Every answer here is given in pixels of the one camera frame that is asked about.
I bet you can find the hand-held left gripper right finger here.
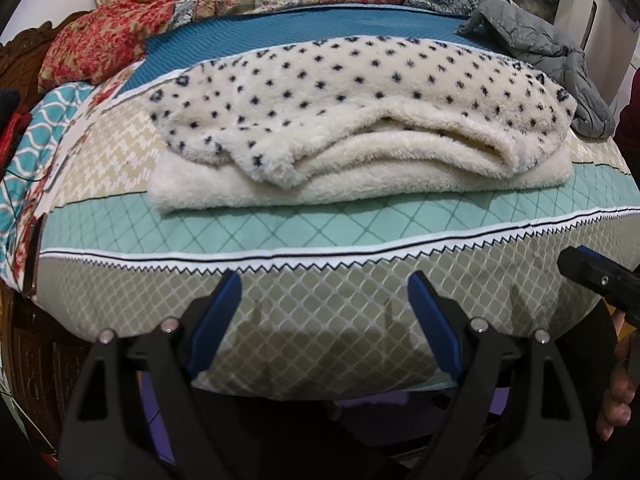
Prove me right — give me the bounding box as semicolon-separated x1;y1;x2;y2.
407;271;593;480

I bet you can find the grey padded jacket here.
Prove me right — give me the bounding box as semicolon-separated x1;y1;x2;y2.
452;0;618;138

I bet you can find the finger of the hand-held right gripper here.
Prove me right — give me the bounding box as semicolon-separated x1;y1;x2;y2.
556;246;640;313

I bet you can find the teal beige patterned bedsheet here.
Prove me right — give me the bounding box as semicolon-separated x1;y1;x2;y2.
30;72;638;393

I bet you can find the red floral patchwork quilt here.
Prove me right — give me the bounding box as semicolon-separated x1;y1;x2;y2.
37;0;488;96

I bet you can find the blue textured mat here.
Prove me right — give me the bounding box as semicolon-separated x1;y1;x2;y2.
120;5;481;98

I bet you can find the carved wooden bed frame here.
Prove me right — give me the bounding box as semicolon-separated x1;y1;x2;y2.
0;20;101;461

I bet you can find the red cloth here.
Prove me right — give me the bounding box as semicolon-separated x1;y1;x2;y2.
0;107;31;156

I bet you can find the teal white lattice cloth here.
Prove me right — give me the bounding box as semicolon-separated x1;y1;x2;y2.
0;82;126;291

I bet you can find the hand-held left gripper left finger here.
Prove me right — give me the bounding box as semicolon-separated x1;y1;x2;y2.
59;270;243;480

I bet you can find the white dotted fleece garment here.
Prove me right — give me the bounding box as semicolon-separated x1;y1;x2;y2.
147;35;578;213

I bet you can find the person's right hand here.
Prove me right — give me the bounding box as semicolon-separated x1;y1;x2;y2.
595;307;640;442

